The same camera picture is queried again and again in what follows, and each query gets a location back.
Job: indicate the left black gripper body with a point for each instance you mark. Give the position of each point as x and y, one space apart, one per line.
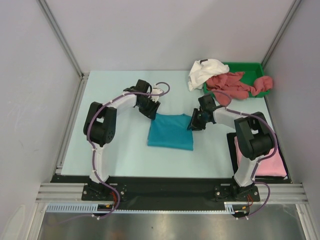
148 107

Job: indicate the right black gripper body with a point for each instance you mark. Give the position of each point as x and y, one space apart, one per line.
199 121

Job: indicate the teal t shirt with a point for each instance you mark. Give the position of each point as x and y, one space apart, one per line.
170 131

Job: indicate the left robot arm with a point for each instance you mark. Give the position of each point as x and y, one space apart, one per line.
101 121

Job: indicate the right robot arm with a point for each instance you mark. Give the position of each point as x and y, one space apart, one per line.
256 139

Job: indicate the black tray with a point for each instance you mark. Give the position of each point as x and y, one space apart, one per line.
232 153

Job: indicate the red t shirt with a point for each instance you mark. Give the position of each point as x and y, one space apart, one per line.
228 86

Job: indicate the white t shirt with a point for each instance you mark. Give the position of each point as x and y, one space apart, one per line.
202 70

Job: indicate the green plastic bin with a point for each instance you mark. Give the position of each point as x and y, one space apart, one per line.
252 71

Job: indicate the folded pink t shirt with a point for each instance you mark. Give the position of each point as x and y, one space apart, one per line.
271 167

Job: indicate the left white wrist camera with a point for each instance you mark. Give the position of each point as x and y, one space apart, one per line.
155 93

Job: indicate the left aluminium corner post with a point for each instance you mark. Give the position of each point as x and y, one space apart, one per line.
57 31

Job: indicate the aluminium corner post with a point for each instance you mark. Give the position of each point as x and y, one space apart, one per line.
292 11
57 31

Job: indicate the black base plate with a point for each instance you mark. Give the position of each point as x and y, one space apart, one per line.
160 189

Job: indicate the slotted cable duct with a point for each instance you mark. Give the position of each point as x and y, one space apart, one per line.
158 207

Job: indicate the right aluminium corner post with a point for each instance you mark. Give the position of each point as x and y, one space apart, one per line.
292 11

